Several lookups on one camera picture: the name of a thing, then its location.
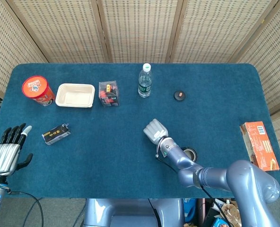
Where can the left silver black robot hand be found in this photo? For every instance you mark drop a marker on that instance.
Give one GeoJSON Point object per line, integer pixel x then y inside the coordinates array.
{"type": "Point", "coordinates": [4, 157]}

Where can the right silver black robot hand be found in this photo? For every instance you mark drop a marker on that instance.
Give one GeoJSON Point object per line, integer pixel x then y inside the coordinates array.
{"type": "Point", "coordinates": [155, 130]}

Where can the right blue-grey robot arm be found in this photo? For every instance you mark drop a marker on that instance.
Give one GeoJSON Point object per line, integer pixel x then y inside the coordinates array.
{"type": "Point", "coordinates": [244, 179]}

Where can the small black round lid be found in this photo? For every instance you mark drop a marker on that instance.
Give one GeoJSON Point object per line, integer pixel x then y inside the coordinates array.
{"type": "Point", "coordinates": [179, 96]}

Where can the black teapot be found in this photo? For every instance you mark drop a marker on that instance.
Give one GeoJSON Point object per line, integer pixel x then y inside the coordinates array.
{"type": "Point", "coordinates": [191, 153]}

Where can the clear water bottle green label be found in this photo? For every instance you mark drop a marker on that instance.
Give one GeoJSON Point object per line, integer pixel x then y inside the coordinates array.
{"type": "Point", "coordinates": [145, 82]}

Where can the blue table cloth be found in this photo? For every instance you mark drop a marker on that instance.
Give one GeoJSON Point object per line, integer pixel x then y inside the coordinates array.
{"type": "Point", "coordinates": [107, 153]}

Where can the black carton gold lettering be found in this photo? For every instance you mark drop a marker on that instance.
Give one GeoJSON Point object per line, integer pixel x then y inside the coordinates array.
{"type": "Point", "coordinates": [56, 136]}

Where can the clear box red black items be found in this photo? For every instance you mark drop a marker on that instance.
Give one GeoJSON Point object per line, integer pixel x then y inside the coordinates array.
{"type": "Point", "coordinates": [109, 94]}

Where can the red instant noodle cup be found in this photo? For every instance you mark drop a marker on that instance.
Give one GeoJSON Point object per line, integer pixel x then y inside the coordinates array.
{"type": "Point", "coordinates": [36, 88]}

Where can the blue-grey robot torso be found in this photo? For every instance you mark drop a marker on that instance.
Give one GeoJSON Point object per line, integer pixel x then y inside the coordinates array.
{"type": "Point", "coordinates": [133, 212]}

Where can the beige plastic food container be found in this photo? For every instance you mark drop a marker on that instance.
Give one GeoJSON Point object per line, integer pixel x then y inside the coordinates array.
{"type": "Point", "coordinates": [75, 95]}

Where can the white carton blue lettering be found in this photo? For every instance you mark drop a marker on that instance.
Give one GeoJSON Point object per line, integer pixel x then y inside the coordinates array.
{"type": "Point", "coordinates": [217, 204]}

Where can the woven folding screen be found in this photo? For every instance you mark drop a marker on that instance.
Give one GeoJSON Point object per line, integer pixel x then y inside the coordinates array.
{"type": "Point", "coordinates": [140, 28]}

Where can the orange snack box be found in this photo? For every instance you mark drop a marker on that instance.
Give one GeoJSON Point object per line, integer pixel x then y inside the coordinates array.
{"type": "Point", "coordinates": [260, 146]}

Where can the blue snack packet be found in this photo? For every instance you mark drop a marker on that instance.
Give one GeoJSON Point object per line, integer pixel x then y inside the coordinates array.
{"type": "Point", "coordinates": [219, 222]}

